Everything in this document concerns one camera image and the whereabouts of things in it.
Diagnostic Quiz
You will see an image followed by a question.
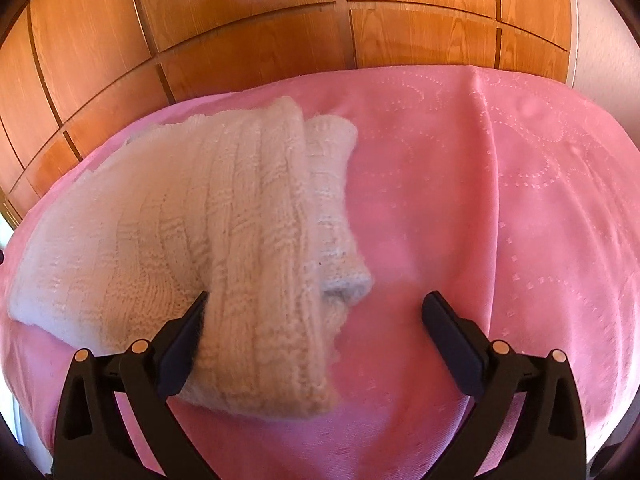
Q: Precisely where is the wooden wardrobe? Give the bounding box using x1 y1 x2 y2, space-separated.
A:
0 0 573 231

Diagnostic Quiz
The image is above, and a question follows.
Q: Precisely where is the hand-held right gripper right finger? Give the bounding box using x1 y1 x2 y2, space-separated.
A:
421 291 587 480

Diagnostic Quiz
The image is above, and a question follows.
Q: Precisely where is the pink bed blanket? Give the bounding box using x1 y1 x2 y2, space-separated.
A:
0 65 640 480

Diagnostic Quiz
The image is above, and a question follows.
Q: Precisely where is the white knit sweater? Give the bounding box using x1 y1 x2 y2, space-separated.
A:
7 96 375 418

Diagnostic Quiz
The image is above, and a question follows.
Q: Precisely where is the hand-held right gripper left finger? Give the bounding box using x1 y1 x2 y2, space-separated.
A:
52 291 210 480

